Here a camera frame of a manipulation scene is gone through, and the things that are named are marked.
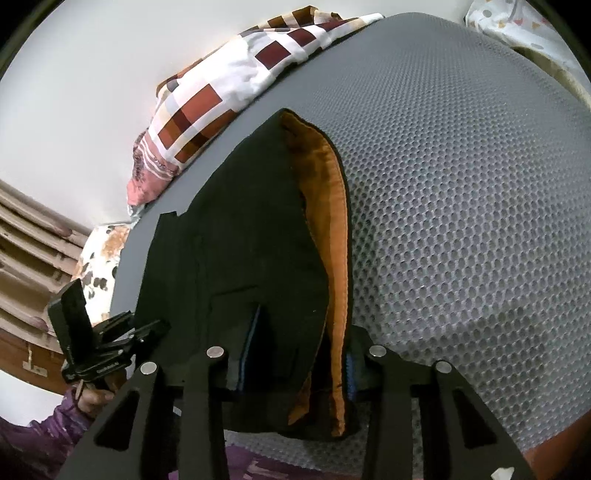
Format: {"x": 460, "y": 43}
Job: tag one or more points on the light blue cloth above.
{"x": 137, "y": 211}

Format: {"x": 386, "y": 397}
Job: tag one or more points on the person's left forearm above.
{"x": 41, "y": 438}

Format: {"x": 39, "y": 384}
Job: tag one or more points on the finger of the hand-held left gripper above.
{"x": 113, "y": 327}
{"x": 143, "y": 337}

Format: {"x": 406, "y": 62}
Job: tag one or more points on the checked pink quilt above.
{"x": 203, "y": 106}

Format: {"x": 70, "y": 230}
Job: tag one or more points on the beige patterned curtain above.
{"x": 27, "y": 258}

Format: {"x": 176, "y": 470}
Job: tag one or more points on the person's left hand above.
{"x": 94, "y": 399}

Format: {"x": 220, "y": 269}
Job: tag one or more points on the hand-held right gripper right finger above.
{"x": 353, "y": 374}

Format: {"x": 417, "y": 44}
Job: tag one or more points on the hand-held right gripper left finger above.
{"x": 247, "y": 364}

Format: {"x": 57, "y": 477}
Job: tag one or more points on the brown wooden furniture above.
{"x": 23, "y": 364}

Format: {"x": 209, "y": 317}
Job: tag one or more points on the black pants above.
{"x": 240, "y": 221}

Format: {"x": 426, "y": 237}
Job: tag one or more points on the beige cloth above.
{"x": 554, "y": 69}

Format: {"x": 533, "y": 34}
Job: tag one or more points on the grey mesh mat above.
{"x": 461, "y": 207}

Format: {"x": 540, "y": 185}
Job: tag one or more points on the floral pillow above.
{"x": 99, "y": 258}

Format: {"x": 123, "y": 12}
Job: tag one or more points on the white dotted cloth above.
{"x": 508, "y": 23}

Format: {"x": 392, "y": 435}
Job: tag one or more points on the purple patterned garment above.
{"x": 277, "y": 461}

